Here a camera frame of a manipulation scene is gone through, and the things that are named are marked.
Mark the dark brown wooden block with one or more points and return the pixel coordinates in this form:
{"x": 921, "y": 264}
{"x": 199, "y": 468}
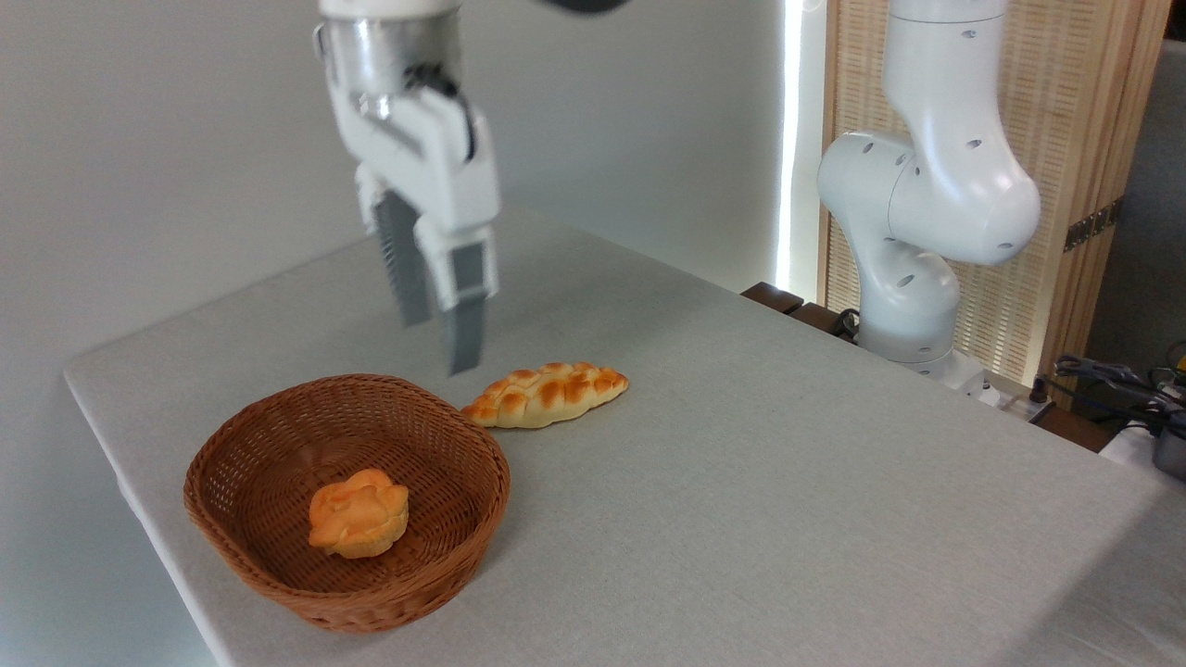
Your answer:
{"x": 820, "y": 320}
{"x": 772, "y": 296}

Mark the white power strip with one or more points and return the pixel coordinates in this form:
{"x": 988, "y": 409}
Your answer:
{"x": 1015, "y": 403}

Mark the long braided bread loaf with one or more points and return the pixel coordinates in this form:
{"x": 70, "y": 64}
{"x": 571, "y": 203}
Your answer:
{"x": 542, "y": 394}

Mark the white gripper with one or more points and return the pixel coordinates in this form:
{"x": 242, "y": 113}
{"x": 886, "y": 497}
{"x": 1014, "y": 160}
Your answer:
{"x": 435, "y": 157}

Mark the round orange bread bun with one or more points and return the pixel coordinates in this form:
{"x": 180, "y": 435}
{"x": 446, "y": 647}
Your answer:
{"x": 357, "y": 514}

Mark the grey tablecloth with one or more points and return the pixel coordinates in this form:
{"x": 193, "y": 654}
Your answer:
{"x": 788, "y": 509}

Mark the black metal screen hinge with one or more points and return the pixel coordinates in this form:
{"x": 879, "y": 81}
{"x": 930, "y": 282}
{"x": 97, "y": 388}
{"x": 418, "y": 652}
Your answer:
{"x": 1093, "y": 224}

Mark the brown woven wicker basket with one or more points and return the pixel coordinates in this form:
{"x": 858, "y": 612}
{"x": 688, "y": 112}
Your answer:
{"x": 278, "y": 593}

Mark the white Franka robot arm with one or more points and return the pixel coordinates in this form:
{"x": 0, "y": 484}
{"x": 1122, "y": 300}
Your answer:
{"x": 945, "y": 185}

